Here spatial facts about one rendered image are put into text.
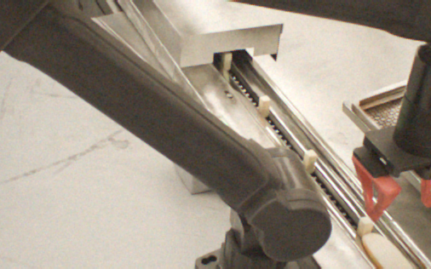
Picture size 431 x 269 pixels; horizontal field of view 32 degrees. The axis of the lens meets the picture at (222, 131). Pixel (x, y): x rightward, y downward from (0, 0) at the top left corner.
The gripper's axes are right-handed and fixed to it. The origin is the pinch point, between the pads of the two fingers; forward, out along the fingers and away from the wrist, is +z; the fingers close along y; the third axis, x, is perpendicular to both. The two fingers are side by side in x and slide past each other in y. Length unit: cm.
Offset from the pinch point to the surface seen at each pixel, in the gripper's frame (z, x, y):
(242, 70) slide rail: 8.1, 43.7, 1.8
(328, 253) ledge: 6.9, 1.8, -7.1
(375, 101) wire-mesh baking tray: 3.5, 23.5, 13.1
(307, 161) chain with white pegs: 7.0, 18.0, -0.7
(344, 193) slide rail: 8.1, 11.6, 1.5
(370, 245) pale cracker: 7.3, 1.5, -1.2
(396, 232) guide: 7.1, 2.2, 2.9
